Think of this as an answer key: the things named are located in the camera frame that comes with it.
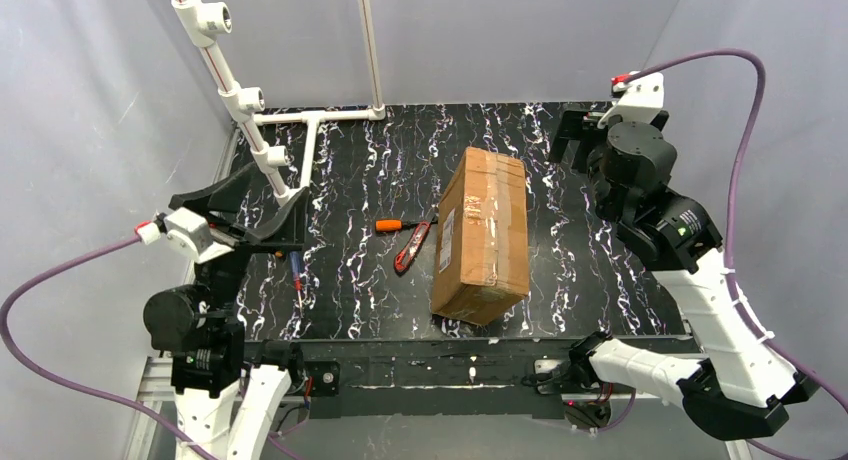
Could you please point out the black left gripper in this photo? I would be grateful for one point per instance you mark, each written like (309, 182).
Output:
(240, 229)

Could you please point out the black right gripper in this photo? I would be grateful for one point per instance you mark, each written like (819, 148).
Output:
(592, 133)

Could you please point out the red black utility knife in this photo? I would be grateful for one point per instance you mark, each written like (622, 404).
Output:
(406, 256)

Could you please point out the brown cardboard express box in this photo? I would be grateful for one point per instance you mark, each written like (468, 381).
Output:
(482, 252)

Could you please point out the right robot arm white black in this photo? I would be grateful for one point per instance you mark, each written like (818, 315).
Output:
(740, 390)

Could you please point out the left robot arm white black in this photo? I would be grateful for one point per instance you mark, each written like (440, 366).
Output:
(226, 399)

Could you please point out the blue red small screwdriver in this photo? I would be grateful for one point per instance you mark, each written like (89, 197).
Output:
(297, 270)

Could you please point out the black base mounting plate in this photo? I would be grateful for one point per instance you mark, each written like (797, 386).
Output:
(421, 377)

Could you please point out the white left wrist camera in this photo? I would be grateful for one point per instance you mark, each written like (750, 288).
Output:
(186, 233)

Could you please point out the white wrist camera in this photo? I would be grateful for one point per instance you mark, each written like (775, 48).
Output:
(638, 100)
(186, 233)

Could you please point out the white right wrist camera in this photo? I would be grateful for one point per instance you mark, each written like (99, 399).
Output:
(638, 100)

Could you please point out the orange handled screwdriver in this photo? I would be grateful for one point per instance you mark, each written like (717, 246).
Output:
(394, 225)

